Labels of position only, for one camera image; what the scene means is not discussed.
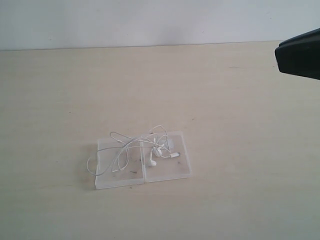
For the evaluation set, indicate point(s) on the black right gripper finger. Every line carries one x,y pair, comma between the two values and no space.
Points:
300,55

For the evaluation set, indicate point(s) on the clear plastic hinged case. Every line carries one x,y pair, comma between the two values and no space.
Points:
138,171

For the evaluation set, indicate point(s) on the white wired earphones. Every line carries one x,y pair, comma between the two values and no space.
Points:
157,141

